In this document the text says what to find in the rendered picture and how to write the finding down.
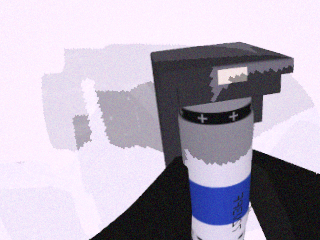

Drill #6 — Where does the grey and blue battery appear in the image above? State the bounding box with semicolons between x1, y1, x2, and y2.
179;97;253;240

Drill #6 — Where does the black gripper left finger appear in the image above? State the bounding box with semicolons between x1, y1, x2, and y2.
89;156;192;240

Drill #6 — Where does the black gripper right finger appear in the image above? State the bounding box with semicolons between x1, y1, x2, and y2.
249;149;320;240

